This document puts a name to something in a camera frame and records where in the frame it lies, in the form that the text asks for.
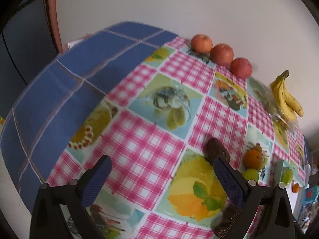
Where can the bunch of yellow bananas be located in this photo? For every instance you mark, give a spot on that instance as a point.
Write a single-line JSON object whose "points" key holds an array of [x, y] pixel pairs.
{"points": [[284, 97]]}

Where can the dark brown avocado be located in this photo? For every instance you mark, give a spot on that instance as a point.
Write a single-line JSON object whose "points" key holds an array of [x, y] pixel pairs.
{"points": [[224, 222], [216, 149]]}

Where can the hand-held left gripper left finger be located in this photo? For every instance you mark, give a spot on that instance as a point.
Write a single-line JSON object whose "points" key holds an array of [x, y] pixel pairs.
{"points": [[98, 181]]}

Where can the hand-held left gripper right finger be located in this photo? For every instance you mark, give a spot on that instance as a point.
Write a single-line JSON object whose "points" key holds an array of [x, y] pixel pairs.
{"points": [[229, 181]]}

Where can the white paper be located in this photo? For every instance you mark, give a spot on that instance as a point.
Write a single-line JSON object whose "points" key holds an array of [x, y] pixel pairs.
{"points": [[73, 44]]}

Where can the orange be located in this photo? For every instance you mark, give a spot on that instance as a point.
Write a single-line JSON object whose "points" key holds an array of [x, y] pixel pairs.
{"points": [[252, 159]]}

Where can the dark blue panel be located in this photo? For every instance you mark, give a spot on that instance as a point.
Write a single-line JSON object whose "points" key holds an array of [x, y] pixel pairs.
{"points": [[22, 49]]}

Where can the pink checked fruit print tablecloth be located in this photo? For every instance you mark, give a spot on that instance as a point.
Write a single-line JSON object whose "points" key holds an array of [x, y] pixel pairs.
{"points": [[149, 142]]}

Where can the green lime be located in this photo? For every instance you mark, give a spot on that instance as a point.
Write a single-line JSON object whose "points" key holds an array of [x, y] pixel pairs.
{"points": [[250, 174]]}

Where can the reddish brown wooden board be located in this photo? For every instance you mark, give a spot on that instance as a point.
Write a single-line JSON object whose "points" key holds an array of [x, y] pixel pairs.
{"points": [[54, 22]]}

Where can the blue checked cloth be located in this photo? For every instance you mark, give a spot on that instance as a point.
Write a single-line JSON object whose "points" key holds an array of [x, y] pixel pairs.
{"points": [[74, 79]]}

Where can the pale red apple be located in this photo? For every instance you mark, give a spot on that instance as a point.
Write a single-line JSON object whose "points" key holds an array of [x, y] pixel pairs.
{"points": [[201, 43]]}

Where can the teal box with red label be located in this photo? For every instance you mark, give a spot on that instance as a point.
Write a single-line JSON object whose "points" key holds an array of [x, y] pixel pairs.
{"points": [[312, 194]]}

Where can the clear plastic bag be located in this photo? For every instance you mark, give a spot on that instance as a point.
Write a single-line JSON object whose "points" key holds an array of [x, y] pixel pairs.
{"points": [[270, 104]]}

